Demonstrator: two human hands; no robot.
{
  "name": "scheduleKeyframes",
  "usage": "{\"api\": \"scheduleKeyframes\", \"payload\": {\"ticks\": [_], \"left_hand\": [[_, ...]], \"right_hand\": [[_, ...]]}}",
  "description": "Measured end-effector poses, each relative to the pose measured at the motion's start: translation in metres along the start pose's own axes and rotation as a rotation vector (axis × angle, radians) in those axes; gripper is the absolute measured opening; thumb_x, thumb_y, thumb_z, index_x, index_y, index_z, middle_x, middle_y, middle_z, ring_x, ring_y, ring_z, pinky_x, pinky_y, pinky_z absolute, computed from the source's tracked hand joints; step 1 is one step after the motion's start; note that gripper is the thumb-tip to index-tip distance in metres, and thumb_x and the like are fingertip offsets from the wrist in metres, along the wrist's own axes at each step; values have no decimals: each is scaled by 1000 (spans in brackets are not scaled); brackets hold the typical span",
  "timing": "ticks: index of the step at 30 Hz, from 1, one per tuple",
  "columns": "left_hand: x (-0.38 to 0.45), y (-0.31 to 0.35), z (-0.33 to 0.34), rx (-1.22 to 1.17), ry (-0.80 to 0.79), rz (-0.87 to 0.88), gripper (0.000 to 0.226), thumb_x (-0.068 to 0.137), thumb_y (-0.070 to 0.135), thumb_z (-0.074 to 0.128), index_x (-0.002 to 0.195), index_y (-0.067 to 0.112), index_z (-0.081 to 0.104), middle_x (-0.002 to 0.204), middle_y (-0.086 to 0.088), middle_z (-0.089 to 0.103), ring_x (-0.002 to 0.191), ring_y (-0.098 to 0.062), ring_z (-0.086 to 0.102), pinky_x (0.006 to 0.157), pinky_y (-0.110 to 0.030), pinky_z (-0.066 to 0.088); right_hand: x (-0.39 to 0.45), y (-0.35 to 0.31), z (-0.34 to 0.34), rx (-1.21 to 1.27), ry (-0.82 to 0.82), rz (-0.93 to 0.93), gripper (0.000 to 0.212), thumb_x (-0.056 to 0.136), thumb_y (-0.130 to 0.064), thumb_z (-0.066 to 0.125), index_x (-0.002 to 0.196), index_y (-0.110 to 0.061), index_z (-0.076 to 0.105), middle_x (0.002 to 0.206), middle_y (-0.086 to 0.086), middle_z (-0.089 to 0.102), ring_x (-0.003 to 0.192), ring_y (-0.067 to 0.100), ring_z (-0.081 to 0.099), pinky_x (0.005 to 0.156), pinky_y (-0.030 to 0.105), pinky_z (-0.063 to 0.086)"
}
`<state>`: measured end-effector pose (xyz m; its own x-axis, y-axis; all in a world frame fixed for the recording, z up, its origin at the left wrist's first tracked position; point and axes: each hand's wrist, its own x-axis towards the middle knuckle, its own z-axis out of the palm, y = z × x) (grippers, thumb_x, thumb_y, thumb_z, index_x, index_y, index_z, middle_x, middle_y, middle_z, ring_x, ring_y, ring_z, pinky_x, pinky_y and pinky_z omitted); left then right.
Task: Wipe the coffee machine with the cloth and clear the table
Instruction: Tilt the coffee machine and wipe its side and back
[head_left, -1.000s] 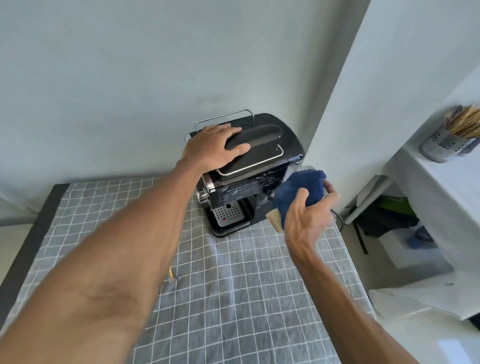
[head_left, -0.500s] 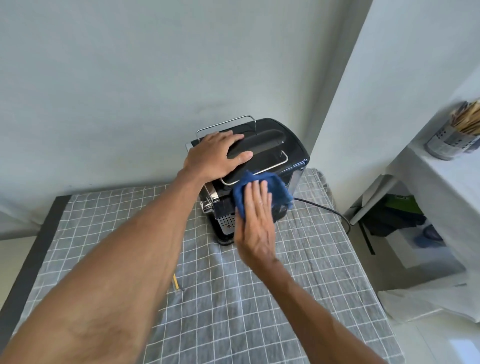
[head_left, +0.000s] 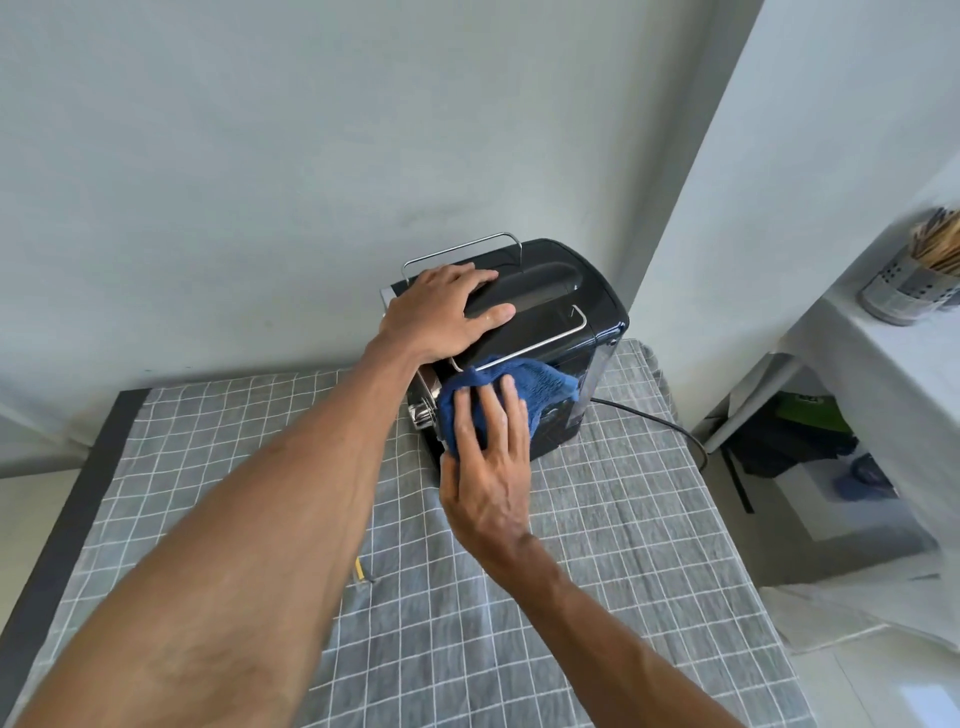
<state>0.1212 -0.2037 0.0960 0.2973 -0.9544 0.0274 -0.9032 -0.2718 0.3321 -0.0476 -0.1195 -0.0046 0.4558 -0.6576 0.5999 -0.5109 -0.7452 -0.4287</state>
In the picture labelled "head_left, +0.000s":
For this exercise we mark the bunch of wooden chopsticks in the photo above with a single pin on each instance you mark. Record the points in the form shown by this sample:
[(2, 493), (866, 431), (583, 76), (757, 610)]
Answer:
[(939, 244)]

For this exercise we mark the side table with white cover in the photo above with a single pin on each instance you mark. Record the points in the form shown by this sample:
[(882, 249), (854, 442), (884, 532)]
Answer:
[(885, 390)]

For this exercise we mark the blue object under side table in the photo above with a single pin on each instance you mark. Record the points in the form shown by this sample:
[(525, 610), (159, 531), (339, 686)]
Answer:
[(866, 480)]

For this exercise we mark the person's right forearm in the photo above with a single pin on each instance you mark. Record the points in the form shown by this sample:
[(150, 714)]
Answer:
[(600, 645)]

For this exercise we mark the white sheets on floor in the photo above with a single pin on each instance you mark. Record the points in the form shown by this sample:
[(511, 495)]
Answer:
[(847, 600)]

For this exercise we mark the blue cleaning cloth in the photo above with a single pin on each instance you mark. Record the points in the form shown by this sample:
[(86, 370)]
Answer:
[(544, 390)]

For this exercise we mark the person's left forearm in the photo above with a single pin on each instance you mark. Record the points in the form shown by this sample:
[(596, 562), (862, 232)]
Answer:
[(247, 547)]

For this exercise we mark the person's left thumb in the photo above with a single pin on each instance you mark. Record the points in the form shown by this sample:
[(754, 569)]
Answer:
[(489, 318)]

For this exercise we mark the person's left hand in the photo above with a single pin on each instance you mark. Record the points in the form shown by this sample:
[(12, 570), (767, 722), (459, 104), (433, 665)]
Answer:
[(431, 319)]

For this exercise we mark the grey checked tablecloth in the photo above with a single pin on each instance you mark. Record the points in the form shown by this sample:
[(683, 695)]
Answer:
[(600, 570)]

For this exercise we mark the person's right thumb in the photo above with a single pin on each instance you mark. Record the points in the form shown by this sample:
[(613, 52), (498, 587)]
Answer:
[(448, 484)]

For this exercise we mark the perforated metal utensil holder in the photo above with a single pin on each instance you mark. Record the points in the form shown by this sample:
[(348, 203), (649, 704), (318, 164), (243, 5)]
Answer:
[(904, 292)]

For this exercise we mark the person's right middle finger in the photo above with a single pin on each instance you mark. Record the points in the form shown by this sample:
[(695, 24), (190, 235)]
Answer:
[(493, 416)]

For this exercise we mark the green and black bag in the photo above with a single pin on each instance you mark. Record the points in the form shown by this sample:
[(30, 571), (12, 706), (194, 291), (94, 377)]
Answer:
[(795, 435)]

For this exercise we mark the person's right hand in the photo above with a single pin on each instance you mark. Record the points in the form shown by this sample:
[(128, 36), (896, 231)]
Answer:
[(487, 487)]

